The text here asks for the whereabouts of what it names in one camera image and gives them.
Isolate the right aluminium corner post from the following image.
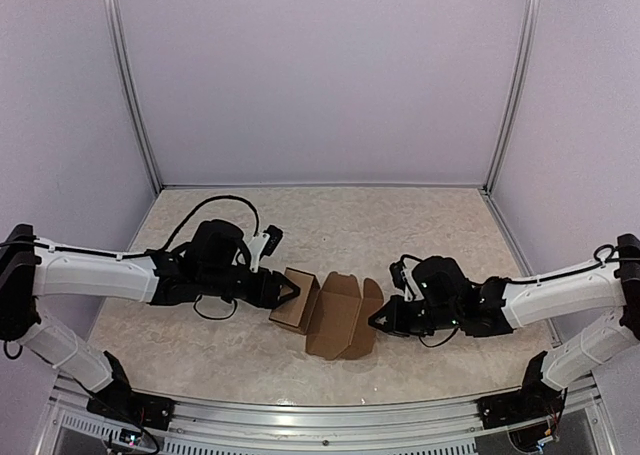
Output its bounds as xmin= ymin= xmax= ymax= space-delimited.
xmin=483 ymin=0 xmax=541 ymax=198

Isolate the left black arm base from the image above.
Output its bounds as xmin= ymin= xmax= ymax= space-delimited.
xmin=87 ymin=351 xmax=175 ymax=431

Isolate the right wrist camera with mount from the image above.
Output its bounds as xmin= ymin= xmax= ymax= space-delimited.
xmin=389 ymin=256 xmax=417 ymax=302

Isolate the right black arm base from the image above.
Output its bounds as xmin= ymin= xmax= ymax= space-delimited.
xmin=476 ymin=351 xmax=567 ymax=429

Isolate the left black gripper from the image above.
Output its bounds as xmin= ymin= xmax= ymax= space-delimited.
xmin=200 ymin=265 xmax=300 ymax=310

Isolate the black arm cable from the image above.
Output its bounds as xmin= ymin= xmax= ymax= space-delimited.
xmin=399 ymin=244 xmax=626 ymax=286
xmin=162 ymin=195 xmax=264 ymax=256

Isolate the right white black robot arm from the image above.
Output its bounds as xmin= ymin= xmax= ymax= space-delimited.
xmin=368 ymin=234 xmax=639 ymax=419

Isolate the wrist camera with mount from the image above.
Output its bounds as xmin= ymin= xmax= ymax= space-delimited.
xmin=248 ymin=225 xmax=283 ymax=272
xmin=389 ymin=256 xmax=417 ymax=302

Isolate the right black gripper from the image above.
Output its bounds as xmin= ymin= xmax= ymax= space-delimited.
xmin=368 ymin=294 xmax=460 ymax=338

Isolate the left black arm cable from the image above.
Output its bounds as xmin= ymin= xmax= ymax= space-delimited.
xmin=162 ymin=195 xmax=264 ymax=256

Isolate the left aluminium corner post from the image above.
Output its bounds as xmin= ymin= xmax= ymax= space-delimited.
xmin=103 ymin=0 xmax=164 ymax=196

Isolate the front aluminium frame rail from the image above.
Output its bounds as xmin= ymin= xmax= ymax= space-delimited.
xmin=27 ymin=375 xmax=622 ymax=454

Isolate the brown cardboard box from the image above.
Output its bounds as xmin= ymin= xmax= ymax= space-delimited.
xmin=269 ymin=268 xmax=384 ymax=361

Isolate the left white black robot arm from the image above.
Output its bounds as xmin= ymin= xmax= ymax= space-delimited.
xmin=1 ymin=219 xmax=300 ymax=420

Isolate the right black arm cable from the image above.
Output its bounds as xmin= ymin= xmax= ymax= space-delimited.
xmin=399 ymin=244 xmax=626 ymax=286

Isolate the aluminium corner post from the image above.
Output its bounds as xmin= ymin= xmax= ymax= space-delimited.
xmin=483 ymin=0 xmax=541 ymax=198
xmin=103 ymin=0 xmax=164 ymax=196

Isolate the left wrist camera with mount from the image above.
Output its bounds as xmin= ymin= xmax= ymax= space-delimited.
xmin=248 ymin=225 xmax=283 ymax=272

